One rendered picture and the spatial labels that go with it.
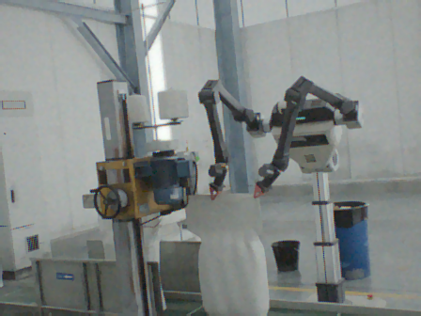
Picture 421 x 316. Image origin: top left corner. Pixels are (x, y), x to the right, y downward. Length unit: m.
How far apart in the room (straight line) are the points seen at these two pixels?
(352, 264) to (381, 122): 6.10
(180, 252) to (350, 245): 1.92
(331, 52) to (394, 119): 1.79
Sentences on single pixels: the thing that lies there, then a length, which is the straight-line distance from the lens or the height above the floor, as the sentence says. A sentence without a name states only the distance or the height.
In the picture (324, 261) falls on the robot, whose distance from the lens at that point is 3.57.
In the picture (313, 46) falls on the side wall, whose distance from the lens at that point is 11.50.
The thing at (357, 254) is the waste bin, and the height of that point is 0.23.
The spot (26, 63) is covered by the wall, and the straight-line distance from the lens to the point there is 7.96.
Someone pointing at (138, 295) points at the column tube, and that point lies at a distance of 3.09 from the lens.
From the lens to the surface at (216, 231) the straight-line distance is 3.22.
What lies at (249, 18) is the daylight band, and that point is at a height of 3.75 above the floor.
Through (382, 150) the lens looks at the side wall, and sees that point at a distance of 11.07.
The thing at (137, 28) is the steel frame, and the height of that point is 3.21.
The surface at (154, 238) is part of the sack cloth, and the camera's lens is 3.47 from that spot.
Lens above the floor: 1.42
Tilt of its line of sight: 3 degrees down
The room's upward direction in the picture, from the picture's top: 6 degrees counter-clockwise
